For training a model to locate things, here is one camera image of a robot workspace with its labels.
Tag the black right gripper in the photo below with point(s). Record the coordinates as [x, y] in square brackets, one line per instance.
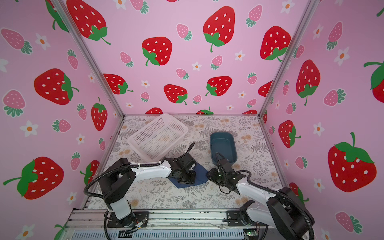
[211, 175]

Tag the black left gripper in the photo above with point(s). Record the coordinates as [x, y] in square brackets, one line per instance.
[191, 180]

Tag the dark blue paper napkin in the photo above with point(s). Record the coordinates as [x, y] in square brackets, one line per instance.
[201, 178]

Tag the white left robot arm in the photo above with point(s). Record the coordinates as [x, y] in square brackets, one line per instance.
[118, 179]

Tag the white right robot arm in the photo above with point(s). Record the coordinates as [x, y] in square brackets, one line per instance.
[287, 213]

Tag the teal plastic tray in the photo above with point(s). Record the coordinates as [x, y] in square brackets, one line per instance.
[223, 143]

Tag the white perforated plastic basket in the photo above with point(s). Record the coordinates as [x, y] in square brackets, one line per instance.
[157, 138]

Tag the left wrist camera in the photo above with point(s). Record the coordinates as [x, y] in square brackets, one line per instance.
[186, 161]

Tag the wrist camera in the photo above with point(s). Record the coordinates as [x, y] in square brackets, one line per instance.
[186, 161]
[225, 168]

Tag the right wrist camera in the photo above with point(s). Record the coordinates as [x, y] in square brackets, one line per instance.
[225, 168]

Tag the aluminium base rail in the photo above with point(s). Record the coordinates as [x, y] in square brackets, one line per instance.
[204, 224]

